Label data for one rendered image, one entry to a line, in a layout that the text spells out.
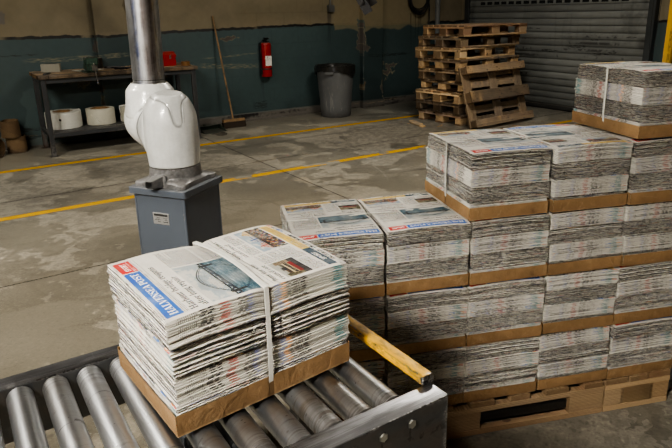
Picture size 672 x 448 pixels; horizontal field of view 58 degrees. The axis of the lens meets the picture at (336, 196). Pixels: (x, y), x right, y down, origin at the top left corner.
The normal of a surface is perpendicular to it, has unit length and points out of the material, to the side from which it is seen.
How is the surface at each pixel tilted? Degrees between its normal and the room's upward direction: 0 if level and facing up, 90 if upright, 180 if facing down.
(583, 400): 90
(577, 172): 90
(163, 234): 90
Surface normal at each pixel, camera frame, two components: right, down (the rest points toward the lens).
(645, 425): -0.02, -0.96
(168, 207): -0.38, 0.28
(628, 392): 0.22, 0.28
